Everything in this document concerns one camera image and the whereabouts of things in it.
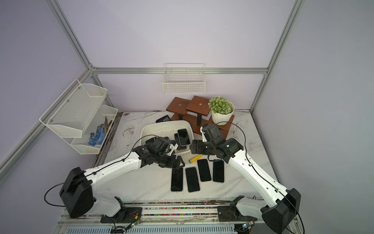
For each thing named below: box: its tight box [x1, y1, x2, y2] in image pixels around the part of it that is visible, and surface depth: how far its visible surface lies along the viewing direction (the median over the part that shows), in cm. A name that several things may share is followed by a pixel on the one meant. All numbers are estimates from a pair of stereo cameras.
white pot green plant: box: [207, 96, 235, 126], surface depth 84 cm
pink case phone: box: [185, 167, 201, 193], surface depth 88 cm
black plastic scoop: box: [155, 115, 171, 123], surface depth 117 cm
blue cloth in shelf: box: [88, 123, 106, 146], surface depth 90 cm
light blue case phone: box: [197, 158, 212, 182], surface depth 90 cm
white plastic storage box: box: [139, 119, 195, 155], surface depth 107 cm
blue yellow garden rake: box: [188, 154, 204, 164], surface depth 95 cm
